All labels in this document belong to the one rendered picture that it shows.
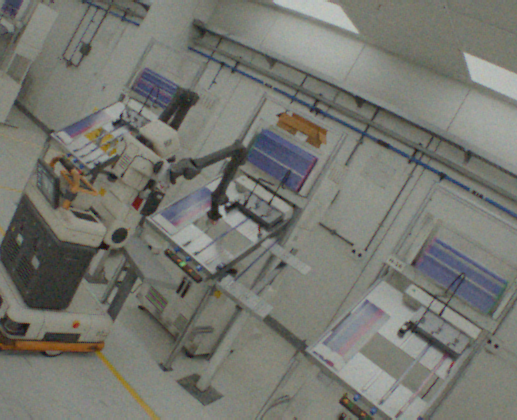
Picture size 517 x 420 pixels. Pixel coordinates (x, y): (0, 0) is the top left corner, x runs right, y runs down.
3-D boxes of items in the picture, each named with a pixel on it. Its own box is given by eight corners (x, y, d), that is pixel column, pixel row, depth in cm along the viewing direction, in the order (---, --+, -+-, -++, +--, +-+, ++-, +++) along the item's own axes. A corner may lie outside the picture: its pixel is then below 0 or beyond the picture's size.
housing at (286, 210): (283, 227, 344) (285, 212, 335) (235, 194, 369) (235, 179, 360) (291, 222, 349) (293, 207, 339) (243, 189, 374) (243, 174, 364)
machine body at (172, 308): (189, 361, 339) (232, 289, 331) (131, 303, 374) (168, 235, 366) (238, 354, 394) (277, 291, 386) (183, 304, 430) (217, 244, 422)
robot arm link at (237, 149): (241, 133, 289) (252, 145, 286) (237, 149, 300) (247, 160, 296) (176, 160, 267) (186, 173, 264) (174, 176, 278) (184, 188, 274)
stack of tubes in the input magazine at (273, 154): (296, 191, 335) (316, 157, 331) (243, 158, 360) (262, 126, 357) (304, 195, 345) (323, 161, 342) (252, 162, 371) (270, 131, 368)
